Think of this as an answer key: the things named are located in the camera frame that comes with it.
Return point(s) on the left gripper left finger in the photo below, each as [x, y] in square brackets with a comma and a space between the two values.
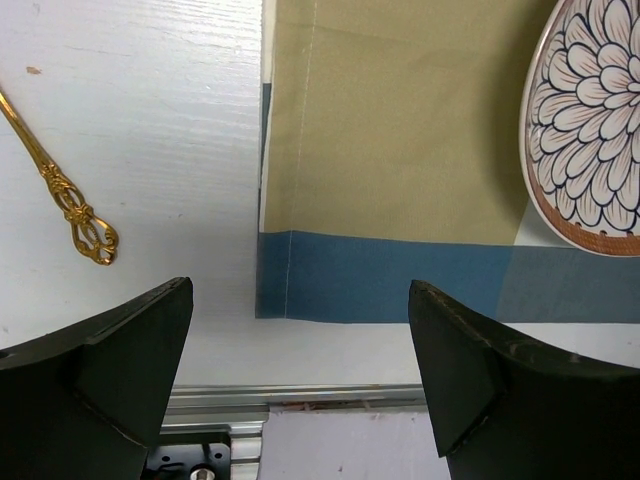
[88, 401]

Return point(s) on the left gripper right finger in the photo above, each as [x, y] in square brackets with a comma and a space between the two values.
[504, 405]

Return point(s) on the gold fork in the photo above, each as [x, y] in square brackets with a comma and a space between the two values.
[92, 237]

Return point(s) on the blue beige white placemat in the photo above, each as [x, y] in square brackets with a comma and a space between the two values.
[392, 155]

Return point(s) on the floral patterned ceramic bowl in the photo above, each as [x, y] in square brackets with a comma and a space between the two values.
[579, 126]

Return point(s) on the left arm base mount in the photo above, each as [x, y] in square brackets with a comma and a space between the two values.
[188, 461]

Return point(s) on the aluminium table front rail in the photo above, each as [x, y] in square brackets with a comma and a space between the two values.
[242, 411]

